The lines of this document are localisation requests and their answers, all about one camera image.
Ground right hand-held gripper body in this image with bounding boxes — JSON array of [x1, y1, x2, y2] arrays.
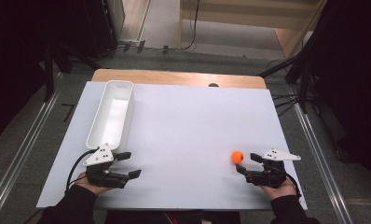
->
[[244, 148, 302, 189]]

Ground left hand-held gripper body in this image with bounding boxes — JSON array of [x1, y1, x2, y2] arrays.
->
[[82, 143, 131, 189]]

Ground orange ball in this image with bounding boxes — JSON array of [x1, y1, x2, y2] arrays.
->
[[230, 150, 245, 165]]

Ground long white plastic bin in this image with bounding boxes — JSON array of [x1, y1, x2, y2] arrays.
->
[[85, 79, 135, 152]]

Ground person's left hand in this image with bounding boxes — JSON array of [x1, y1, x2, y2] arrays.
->
[[74, 172, 113, 196]]

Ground person's right hand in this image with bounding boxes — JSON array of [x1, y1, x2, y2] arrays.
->
[[259, 176, 298, 201]]

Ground white board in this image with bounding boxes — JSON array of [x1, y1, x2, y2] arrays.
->
[[35, 81, 309, 211]]

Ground wooden table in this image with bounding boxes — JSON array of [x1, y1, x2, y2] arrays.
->
[[90, 68, 268, 91]]

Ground black stand legs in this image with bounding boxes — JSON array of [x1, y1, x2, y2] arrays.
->
[[257, 46, 322, 117], [40, 40, 101, 103]]

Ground black cabinet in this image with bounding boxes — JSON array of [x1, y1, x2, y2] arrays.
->
[[80, 0, 126, 60]]

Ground light wooden furniture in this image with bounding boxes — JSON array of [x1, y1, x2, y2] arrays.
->
[[177, 0, 328, 60]]

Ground left hand-held gripper black cable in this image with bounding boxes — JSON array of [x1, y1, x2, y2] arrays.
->
[[64, 147, 100, 191]]

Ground hand-held gripper black cable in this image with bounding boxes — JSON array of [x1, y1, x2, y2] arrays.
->
[[285, 173, 303, 199], [64, 147, 100, 191]]

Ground right hand-held gripper black cable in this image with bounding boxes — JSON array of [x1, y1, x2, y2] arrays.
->
[[285, 173, 303, 199]]

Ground metal floor rail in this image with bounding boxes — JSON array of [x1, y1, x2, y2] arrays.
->
[[293, 102, 355, 224], [0, 72, 64, 220]]

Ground black hanging cable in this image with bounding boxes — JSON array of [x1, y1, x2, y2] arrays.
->
[[177, 0, 201, 52]]

